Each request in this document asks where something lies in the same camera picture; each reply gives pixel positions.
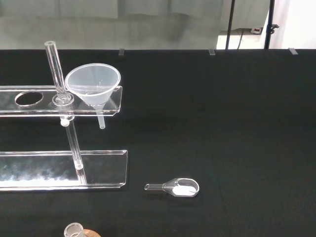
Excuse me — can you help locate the clear acrylic funnel stand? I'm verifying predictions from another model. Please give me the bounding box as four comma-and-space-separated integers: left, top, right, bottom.
0, 40, 128, 194

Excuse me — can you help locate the black bench cloth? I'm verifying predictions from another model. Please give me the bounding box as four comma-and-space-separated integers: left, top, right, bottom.
0, 48, 316, 237

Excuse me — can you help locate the thin black tripod pole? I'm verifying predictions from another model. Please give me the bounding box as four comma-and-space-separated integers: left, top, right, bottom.
225, 0, 236, 50

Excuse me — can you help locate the small round-bottom glass flask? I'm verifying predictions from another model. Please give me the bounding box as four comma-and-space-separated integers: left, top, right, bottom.
63, 222, 84, 237

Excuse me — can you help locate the black tripod pole with knob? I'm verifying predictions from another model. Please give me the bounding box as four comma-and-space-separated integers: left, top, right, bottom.
263, 0, 279, 49

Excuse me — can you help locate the cork ring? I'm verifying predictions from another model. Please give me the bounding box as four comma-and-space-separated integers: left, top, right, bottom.
81, 229, 101, 237

